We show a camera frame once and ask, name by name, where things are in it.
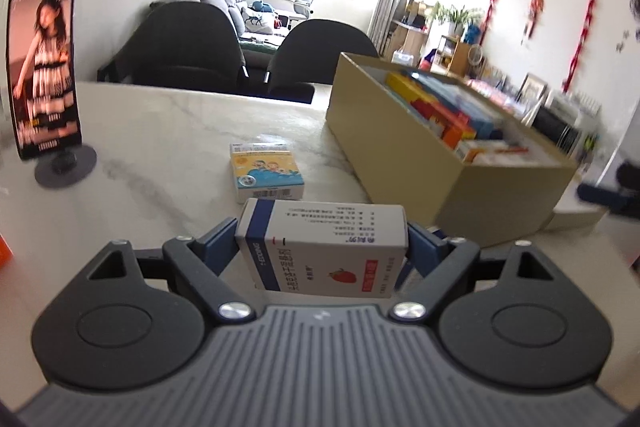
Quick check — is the small white fan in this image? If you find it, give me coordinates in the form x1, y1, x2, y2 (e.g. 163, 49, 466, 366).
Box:
466, 44, 485, 76

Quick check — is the black chair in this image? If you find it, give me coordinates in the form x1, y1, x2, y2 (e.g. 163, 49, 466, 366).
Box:
264, 19, 382, 104
96, 2, 247, 96

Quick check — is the pile of medicine boxes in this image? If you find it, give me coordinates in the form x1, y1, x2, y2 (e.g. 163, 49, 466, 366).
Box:
385, 71, 477, 148

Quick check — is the tan cardboard box lid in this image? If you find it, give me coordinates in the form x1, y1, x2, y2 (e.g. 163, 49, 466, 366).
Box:
542, 199, 610, 234

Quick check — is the blue medicine box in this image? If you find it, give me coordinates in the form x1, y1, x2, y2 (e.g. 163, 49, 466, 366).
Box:
415, 74, 501, 140

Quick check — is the white marble desktop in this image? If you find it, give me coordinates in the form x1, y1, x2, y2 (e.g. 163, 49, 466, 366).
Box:
0, 81, 640, 323

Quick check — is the tan cardboard box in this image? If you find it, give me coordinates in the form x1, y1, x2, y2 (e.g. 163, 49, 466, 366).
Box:
325, 52, 579, 249

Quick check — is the cartoon-print medicine box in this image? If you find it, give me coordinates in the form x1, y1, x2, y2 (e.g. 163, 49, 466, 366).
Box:
229, 142, 305, 204

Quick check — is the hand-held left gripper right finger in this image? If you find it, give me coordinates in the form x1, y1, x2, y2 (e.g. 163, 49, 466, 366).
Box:
389, 222, 556, 323

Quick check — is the grey phone stand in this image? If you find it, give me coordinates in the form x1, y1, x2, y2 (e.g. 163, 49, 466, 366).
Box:
34, 145, 98, 188

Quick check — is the standing picture frame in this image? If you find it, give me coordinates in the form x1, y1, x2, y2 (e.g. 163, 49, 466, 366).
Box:
515, 73, 549, 118

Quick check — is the green potted plant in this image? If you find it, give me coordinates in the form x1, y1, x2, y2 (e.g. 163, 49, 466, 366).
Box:
430, 2, 483, 38

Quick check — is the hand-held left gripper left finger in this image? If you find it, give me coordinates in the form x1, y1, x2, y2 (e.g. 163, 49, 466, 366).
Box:
87, 217, 256, 325

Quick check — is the white strawberry-print medicine box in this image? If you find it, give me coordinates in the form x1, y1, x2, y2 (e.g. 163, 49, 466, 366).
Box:
234, 198, 411, 299
456, 141, 530, 165

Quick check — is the black smartphone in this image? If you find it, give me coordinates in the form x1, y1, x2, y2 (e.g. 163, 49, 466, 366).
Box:
6, 0, 84, 162

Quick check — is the wooden shelf unit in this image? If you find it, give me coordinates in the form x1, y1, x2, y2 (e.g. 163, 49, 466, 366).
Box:
387, 19, 473, 75

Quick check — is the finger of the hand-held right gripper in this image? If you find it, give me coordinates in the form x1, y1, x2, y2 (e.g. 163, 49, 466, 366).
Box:
612, 159, 640, 188
575, 183, 640, 222

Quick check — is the black microwave oven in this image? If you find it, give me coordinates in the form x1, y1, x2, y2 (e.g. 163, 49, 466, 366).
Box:
531, 104, 585, 154

